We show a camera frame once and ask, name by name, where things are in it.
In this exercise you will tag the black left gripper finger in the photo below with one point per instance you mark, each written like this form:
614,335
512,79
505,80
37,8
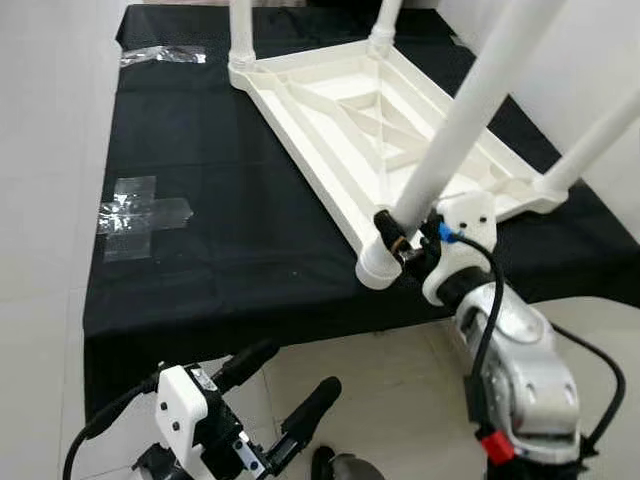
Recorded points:
250,362
308,415

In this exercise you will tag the clear plastic bag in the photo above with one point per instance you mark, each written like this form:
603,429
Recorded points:
165,55

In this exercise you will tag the white plastic table top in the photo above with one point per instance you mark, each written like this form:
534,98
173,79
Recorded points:
330,150

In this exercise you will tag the translucent tape patch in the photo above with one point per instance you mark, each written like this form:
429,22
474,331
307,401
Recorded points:
130,215

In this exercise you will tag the yellow rubber band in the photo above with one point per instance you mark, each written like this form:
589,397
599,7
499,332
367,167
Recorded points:
398,243

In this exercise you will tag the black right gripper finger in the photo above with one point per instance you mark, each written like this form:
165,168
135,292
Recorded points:
386,226

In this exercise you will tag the grey robot right leg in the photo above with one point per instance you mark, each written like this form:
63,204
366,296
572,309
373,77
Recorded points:
350,468

